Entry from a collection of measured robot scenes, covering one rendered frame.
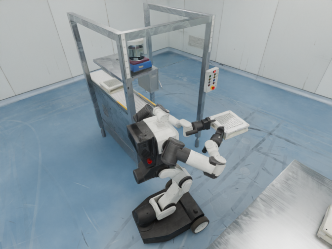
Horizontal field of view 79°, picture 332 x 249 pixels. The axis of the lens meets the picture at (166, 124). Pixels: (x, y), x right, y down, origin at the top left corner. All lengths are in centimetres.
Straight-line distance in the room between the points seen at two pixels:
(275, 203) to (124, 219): 152
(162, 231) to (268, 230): 102
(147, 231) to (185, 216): 39
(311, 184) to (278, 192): 27
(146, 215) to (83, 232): 75
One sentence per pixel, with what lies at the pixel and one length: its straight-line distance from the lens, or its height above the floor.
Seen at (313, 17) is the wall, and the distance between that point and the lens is 468.
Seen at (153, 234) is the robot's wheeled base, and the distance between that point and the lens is 213.
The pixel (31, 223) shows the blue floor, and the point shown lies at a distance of 278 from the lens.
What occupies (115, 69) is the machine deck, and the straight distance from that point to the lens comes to 198.
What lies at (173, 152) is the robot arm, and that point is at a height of 127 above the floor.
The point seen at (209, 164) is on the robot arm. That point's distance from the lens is 121.
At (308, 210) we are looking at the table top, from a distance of 165.
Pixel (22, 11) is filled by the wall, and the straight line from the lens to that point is 485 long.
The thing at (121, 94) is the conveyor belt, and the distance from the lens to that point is 246.
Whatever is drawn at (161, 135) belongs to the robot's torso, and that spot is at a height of 129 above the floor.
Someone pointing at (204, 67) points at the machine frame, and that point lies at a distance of 234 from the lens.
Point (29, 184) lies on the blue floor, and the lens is 315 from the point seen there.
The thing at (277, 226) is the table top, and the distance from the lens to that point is 150.
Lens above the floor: 213
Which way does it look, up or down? 38 degrees down
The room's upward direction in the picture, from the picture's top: 1 degrees counter-clockwise
